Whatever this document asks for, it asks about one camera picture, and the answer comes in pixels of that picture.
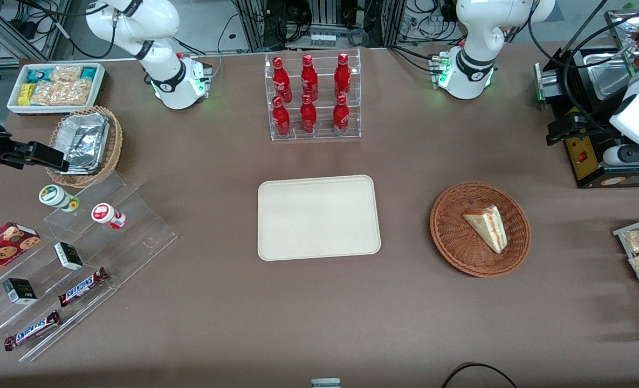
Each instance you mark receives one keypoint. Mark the small black box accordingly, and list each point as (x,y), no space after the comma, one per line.
(20,291)
(69,256)

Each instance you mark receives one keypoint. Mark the red cookie box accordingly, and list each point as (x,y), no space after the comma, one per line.
(1,250)

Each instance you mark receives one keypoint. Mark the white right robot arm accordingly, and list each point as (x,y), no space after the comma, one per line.
(163,75)

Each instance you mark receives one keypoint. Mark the red cap yogurt bottle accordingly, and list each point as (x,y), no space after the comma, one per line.
(103,213)

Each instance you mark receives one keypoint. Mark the brown round wicker basket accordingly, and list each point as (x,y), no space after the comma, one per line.
(459,253)

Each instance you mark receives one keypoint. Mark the clear acrylic bottle rack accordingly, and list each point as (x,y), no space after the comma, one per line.
(324,137)

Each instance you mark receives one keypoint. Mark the red cola bottle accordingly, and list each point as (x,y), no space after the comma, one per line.
(342,78)
(281,81)
(308,117)
(309,81)
(281,119)
(341,117)

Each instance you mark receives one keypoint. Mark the yellow snack pack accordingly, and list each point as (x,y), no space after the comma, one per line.
(26,94)

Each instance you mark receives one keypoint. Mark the silver foil container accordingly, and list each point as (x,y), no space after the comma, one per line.
(84,140)

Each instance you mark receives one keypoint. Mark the triangular sandwich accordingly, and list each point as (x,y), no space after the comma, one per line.
(489,229)

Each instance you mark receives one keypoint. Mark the black food warmer machine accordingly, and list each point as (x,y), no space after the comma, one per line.
(594,70)

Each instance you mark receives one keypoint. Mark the green cap yogurt bottle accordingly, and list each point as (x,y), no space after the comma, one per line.
(52,195)

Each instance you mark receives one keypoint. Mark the tan wicker basket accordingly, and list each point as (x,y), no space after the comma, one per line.
(115,143)

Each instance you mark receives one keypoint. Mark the teal snack pack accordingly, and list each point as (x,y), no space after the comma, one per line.
(89,73)
(38,75)

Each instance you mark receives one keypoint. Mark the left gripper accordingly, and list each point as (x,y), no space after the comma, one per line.
(587,122)

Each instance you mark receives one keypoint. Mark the small grey box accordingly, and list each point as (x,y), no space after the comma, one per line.
(325,383)

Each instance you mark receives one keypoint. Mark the white power strip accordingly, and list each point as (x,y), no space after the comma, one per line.
(323,39)

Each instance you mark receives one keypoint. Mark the Snickers chocolate bar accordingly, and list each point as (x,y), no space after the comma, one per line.
(32,330)
(82,287)

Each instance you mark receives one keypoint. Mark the clear rice cracker pack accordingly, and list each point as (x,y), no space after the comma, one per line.
(66,73)
(47,93)
(76,91)

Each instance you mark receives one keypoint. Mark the clear acrylic stepped stand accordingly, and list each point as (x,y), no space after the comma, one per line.
(136,237)

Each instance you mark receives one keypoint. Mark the beige rectangular tray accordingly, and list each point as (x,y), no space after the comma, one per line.
(319,218)

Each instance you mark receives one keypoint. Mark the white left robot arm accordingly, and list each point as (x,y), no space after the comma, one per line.
(475,32)

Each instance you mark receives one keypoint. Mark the white plastic snack bin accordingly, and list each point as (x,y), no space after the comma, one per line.
(99,89)

